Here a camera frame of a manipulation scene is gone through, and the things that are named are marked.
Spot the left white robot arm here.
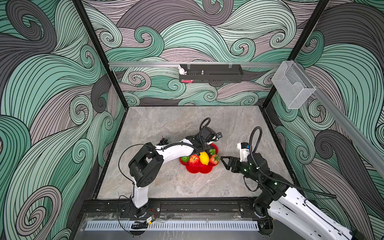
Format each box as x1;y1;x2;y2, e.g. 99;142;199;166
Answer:
128;127;223;209

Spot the aluminium wall rail right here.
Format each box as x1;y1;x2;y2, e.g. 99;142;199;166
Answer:
297;63;384;176

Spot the black wall shelf tray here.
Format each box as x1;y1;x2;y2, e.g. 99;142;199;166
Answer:
179;64;244;84

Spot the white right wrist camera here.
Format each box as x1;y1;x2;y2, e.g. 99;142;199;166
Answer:
237;142;250;162

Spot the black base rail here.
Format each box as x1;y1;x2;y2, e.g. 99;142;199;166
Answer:
80;197;265;220

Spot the red apple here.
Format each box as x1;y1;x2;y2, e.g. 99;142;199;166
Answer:
189;155;200;165

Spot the yellow lemon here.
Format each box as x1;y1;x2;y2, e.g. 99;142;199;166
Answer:
199;152;210;166

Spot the dark mangosteen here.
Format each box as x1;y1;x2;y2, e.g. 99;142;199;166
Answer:
209;148;217;156

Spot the white slotted cable duct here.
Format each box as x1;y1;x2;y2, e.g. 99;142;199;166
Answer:
85;220;259;232

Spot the clear plastic wall holder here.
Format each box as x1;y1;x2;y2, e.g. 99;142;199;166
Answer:
272;61;316;109

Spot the small white rabbit figurine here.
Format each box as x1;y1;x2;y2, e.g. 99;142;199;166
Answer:
178;65;187;75

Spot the green lime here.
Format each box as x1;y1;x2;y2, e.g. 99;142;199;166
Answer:
181;156;190;163

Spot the black grape bunch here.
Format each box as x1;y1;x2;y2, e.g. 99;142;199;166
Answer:
158;138;169;146

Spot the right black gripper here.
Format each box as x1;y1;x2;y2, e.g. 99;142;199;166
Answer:
220;155;261;184

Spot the red strawberry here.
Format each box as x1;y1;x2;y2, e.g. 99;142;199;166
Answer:
210;154;220;166

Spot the aluminium wall rail back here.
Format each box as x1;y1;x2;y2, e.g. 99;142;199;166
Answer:
108;61;283;70

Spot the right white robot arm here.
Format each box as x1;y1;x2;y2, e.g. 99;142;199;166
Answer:
221;150;366;240

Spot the aluminium wall rail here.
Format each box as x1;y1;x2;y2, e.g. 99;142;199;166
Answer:
108;61;283;70
297;63;384;176

